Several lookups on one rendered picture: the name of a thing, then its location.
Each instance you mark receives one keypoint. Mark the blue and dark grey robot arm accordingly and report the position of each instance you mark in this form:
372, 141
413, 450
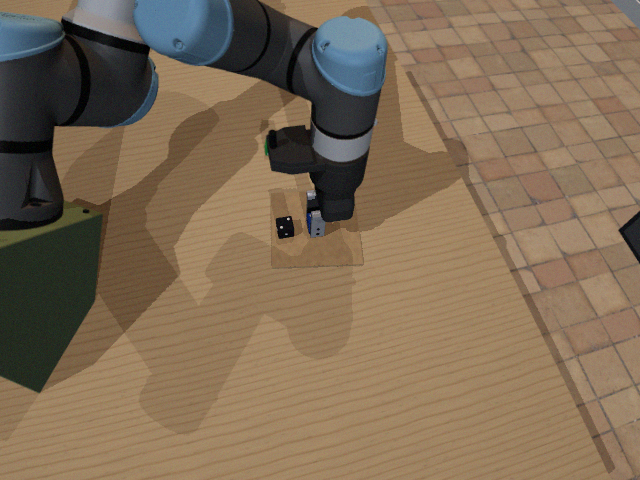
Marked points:
50, 78

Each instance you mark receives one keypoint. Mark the tan cork mat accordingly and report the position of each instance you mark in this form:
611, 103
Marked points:
340, 245

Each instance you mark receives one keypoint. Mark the black die with white pips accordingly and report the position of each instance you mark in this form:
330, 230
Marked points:
285, 227

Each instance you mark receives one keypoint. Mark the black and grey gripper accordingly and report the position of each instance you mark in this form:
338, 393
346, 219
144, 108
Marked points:
336, 168

